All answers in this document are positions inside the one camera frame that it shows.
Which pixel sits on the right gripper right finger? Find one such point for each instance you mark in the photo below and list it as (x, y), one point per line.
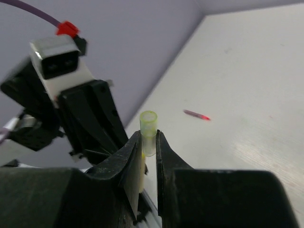
(202, 198)

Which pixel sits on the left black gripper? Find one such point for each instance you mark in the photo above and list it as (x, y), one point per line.
(87, 114)

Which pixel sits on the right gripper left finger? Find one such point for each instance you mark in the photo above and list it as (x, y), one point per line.
(105, 196)

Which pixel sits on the yellow highlighter pen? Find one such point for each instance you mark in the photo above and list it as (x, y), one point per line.
(142, 173)

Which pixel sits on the yellow pen cap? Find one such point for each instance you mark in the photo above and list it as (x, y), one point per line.
(148, 128)

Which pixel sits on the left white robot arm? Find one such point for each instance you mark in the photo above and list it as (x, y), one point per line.
(10, 148)

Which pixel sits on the red highlighter pen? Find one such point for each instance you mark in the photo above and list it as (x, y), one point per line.
(196, 115)

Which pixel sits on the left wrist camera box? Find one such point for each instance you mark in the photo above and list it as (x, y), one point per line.
(57, 62)

